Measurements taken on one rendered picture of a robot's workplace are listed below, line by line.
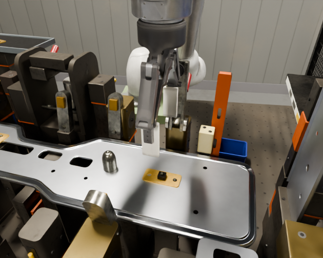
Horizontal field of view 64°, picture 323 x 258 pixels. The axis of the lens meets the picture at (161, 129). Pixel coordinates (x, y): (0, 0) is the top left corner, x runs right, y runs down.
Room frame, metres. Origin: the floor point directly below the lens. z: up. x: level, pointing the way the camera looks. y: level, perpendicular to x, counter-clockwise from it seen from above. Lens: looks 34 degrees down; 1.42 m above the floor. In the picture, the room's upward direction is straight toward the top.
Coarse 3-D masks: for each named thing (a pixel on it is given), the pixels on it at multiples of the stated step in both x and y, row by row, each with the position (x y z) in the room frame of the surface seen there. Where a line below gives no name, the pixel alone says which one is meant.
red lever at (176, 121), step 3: (189, 75) 0.65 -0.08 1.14; (189, 78) 0.65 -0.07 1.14; (189, 81) 0.64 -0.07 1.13; (189, 84) 0.64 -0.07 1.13; (177, 114) 0.56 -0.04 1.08; (177, 117) 0.55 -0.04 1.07; (174, 120) 0.55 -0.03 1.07; (177, 120) 0.54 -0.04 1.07; (174, 123) 0.54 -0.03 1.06; (177, 123) 0.54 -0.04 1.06
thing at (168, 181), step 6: (150, 168) 0.44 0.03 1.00; (144, 174) 0.42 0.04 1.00; (156, 174) 0.42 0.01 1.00; (168, 174) 0.42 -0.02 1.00; (174, 174) 0.42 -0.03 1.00; (144, 180) 0.41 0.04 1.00; (150, 180) 0.40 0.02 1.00; (156, 180) 0.40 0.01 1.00; (162, 180) 0.40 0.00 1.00; (168, 180) 0.40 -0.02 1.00; (174, 186) 0.39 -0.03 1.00
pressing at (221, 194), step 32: (0, 128) 0.61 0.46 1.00; (0, 160) 0.47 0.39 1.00; (32, 160) 0.47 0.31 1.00; (64, 160) 0.47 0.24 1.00; (96, 160) 0.47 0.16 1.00; (128, 160) 0.47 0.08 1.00; (160, 160) 0.47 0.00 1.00; (192, 160) 0.47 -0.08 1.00; (224, 160) 0.47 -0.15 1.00; (64, 192) 0.37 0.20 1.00; (128, 192) 0.37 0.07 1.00; (160, 192) 0.37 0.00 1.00; (192, 192) 0.37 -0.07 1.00; (224, 192) 0.37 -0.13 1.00; (160, 224) 0.30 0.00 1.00; (192, 224) 0.29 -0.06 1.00; (224, 224) 0.29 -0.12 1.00
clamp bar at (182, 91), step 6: (180, 60) 0.57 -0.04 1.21; (186, 60) 0.57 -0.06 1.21; (180, 66) 0.53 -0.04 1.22; (186, 66) 0.55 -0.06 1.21; (180, 72) 0.53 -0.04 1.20; (186, 72) 0.55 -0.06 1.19; (180, 78) 0.56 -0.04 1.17; (186, 78) 0.55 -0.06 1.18; (186, 84) 0.55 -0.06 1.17; (180, 90) 0.56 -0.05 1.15; (186, 90) 0.55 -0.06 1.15; (180, 96) 0.56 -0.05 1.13; (186, 96) 0.56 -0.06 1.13; (180, 102) 0.55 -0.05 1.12; (180, 108) 0.55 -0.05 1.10; (180, 114) 0.54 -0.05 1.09; (180, 120) 0.54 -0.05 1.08; (180, 126) 0.53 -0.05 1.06
